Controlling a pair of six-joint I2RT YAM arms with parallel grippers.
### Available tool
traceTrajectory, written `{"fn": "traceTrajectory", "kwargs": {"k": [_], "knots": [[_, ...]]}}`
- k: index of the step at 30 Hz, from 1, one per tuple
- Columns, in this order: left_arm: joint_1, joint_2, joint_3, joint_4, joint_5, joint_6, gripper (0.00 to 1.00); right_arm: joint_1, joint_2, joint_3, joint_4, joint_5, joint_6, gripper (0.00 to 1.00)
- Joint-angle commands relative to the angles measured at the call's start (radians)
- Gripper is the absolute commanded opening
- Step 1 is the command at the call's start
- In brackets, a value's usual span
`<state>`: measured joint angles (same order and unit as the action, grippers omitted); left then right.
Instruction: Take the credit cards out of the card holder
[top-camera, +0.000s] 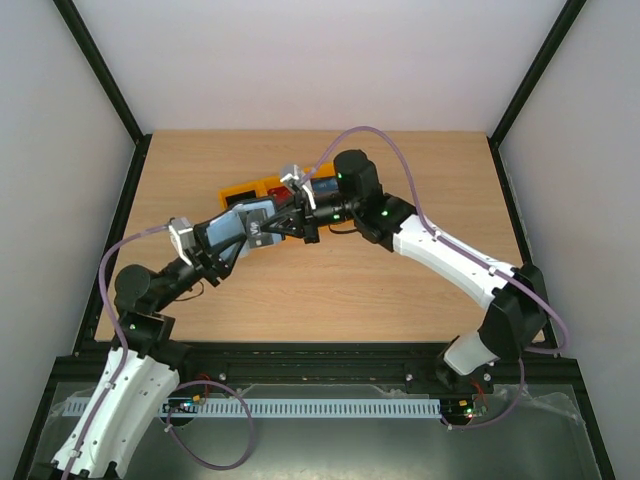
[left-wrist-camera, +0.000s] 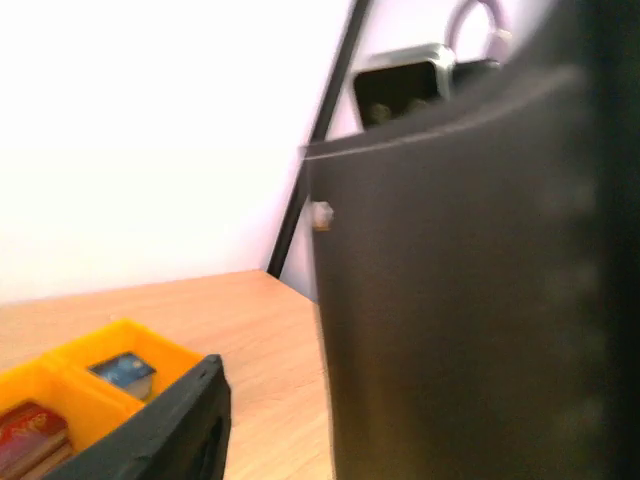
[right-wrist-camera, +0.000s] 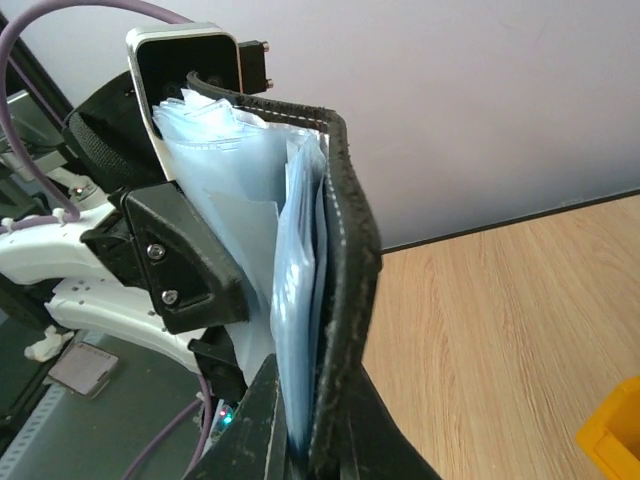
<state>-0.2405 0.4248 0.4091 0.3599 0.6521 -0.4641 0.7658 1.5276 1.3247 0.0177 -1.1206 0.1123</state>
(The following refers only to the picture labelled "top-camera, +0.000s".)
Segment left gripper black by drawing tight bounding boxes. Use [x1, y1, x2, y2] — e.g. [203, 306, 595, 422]
[153, 219, 247, 312]

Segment black VIP card stack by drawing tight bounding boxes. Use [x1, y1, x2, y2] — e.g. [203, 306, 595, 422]
[226, 196, 256, 208]

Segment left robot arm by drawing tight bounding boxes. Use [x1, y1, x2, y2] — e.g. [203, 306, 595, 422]
[29, 209, 247, 479]

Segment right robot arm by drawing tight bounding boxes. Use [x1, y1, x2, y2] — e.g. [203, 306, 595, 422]
[251, 150, 547, 392]

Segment red card stack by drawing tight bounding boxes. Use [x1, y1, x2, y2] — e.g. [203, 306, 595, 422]
[267, 186, 292, 204]

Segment blue card stack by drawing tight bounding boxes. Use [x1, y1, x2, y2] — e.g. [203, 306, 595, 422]
[311, 176, 339, 198]

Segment orange plastic sorting bin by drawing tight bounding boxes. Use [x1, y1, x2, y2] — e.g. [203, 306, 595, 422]
[219, 164, 363, 230]

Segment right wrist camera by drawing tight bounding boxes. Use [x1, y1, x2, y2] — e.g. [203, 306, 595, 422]
[279, 164, 316, 210]

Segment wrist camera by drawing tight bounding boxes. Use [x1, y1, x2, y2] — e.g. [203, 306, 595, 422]
[168, 217, 196, 266]
[279, 164, 316, 210]

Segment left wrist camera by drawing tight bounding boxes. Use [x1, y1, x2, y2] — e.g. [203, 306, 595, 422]
[168, 217, 196, 266]

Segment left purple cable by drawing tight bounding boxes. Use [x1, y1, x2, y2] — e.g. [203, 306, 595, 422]
[59, 223, 176, 480]

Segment purple cable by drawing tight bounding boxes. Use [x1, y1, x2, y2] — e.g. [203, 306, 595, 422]
[299, 125, 571, 430]
[59, 223, 176, 480]

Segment black aluminium frame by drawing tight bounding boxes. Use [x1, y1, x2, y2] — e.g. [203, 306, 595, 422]
[14, 1, 615, 479]

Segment white slotted cable duct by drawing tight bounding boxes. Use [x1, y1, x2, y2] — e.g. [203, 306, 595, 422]
[60, 397, 442, 419]

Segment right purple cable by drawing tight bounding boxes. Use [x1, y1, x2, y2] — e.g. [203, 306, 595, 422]
[299, 125, 571, 430]

